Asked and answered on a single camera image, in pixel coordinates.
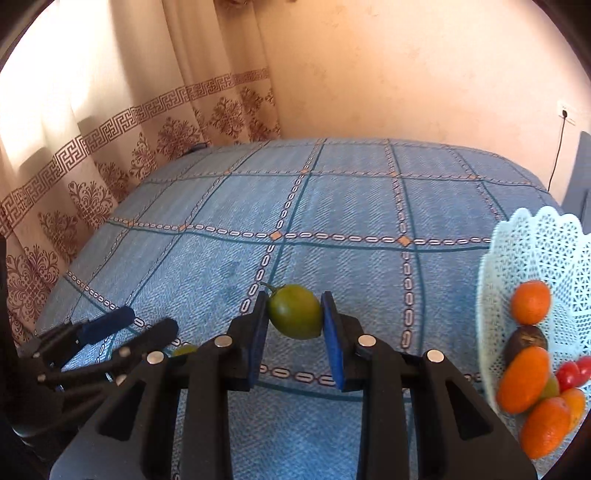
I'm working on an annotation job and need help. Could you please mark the orange tomato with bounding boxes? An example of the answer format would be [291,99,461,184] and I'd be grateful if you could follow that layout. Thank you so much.
[497,347,551,414]
[561,388,587,428]
[521,397,571,460]

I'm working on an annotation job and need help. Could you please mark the round orange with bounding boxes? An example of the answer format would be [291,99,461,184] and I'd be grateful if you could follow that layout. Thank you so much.
[510,280,552,325]

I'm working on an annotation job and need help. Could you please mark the green tomato with stem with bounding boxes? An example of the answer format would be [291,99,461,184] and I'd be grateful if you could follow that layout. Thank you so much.
[259,281,322,340]

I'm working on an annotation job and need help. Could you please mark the light blue lattice plastic basket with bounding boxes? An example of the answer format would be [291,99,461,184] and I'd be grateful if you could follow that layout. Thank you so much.
[475,207,591,467]

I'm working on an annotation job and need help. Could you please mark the dark brown avocado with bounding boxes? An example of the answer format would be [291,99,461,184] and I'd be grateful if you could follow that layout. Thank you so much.
[503,325,549,365]

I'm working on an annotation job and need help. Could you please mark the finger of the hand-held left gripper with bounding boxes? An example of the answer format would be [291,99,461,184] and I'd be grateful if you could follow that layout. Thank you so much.
[39,319,180,393]
[21,307,136,358]

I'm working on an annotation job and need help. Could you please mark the black power cable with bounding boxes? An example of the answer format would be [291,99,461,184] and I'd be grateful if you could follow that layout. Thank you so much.
[549,111,568,190]

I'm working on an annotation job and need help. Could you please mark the beige patterned curtain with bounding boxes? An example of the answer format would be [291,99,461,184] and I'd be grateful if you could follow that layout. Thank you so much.
[0,0,282,347]

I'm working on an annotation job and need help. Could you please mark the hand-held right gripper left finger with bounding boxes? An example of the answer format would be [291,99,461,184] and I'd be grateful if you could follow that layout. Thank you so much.
[95,295,271,480]

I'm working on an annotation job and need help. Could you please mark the blue checked bedspread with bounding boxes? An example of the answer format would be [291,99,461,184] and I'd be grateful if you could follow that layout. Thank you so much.
[37,137,566,480]

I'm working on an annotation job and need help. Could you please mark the grey-blue headboard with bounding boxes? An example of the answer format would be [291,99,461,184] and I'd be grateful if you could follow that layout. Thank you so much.
[562,130,591,217]

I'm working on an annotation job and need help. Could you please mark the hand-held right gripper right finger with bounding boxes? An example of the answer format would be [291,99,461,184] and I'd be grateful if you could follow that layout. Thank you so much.
[322,292,539,480]

